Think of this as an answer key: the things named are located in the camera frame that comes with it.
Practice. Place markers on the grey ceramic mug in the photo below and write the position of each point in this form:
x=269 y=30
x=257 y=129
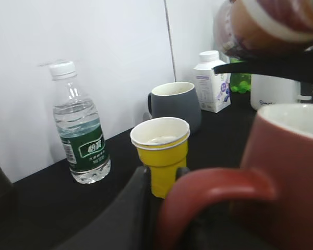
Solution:
x=176 y=99

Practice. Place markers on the white ceramic mug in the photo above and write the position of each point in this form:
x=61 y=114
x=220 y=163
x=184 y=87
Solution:
x=267 y=90

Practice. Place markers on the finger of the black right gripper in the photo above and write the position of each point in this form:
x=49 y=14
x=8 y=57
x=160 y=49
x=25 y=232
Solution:
x=298 y=67

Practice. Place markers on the green soda bottle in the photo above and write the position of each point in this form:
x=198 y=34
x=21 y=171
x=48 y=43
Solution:
x=240 y=82

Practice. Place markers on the white blueberry milk carton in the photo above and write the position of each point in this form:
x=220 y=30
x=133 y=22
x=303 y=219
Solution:
x=213 y=90

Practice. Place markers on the clear water bottle green label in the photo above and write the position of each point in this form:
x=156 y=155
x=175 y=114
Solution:
x=78 y=124

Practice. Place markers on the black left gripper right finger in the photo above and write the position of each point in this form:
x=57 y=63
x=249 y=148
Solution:
x=180 y=172

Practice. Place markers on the brown coffee drink bottle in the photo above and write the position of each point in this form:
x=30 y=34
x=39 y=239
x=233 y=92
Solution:
x=263 y=29

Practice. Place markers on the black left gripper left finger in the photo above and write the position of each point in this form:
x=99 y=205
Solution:
x=125 y=224

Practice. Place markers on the maroon ceramic mug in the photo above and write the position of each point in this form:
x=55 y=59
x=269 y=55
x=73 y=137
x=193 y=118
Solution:
x=271 y=192

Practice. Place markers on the yellow paper cup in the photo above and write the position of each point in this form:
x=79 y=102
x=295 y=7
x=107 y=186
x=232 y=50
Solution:
x=162 y=145

